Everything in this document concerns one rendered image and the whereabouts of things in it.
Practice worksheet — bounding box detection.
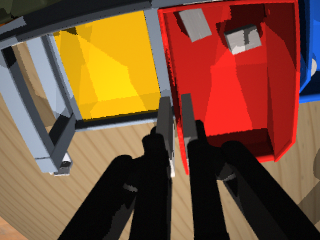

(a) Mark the red bin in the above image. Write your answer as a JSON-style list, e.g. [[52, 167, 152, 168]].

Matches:
[[157, 0, 300, 175]]

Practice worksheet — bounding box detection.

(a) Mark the dark grey metal shelf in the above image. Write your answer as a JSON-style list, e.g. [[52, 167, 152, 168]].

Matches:
[[0, 0, 219, 176]]

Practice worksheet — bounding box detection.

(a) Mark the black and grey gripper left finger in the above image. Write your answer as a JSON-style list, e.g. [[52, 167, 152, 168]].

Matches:
[[57, 96, 175, 240]]

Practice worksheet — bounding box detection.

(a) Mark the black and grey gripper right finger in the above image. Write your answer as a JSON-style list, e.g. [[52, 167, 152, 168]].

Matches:
[[181, 93, 320, 240]]

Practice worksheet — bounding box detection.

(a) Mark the blue bin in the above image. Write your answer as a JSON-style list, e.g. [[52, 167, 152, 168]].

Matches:
[[298, 0, 320, 103]]

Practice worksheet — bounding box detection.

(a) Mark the grey metal block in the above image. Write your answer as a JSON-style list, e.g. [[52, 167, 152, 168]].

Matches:
[[224, 23, 262, 55], [178, 8, 212, 42]]

